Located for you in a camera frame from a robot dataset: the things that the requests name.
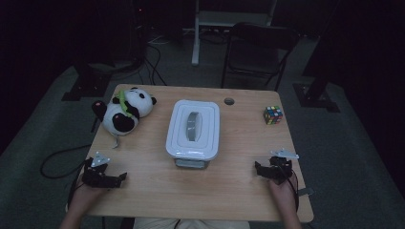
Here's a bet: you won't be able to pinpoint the white metal desk frame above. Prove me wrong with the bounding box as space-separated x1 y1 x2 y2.
190 0 279 67

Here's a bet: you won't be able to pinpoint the white storage box lid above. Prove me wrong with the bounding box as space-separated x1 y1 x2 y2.
164 98 222 161

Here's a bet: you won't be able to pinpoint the black stand with base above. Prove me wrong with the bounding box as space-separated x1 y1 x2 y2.
291 0 341 114
60 60 113 103

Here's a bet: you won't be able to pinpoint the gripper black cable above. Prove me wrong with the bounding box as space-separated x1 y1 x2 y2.
288 168 301 213
66 157 90 209

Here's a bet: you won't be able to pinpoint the person's beige trousers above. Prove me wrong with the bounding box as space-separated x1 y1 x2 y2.
132 217 251 229

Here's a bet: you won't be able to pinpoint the black folding chair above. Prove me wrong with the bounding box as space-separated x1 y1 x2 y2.
221 21 301 93

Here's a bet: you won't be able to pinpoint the black floor cable loop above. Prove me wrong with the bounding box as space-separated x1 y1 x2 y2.
39 144 94 180

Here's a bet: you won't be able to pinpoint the clear plastic storage box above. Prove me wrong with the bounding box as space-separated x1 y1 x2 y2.
173 156 212 170

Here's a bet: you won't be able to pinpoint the grey tape strip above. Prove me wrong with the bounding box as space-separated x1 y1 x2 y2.
297 187 315 198

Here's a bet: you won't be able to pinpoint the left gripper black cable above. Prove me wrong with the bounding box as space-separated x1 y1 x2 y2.
66 157 90 209

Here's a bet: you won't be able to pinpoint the bundle of black floor cables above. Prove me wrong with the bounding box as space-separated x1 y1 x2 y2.
139 42 168 87

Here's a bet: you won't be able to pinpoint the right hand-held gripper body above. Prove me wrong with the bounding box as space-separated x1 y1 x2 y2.
266 147 301 186

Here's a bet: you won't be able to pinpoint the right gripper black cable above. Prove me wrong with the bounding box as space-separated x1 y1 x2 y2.
288 168 301 213

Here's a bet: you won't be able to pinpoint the colourful puzzle cube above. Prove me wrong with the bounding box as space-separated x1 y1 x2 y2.
263 105 285 126

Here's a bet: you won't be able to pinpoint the person's right hand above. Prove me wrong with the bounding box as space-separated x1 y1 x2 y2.
267 177 299 211

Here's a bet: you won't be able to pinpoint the person's left hand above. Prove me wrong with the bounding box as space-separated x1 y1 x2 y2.
67 181 108 219

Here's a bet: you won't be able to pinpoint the panda plush toy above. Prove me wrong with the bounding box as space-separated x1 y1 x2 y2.
92 87 158 150

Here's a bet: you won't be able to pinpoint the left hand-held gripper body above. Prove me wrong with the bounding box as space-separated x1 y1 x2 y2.
81 152 117 189

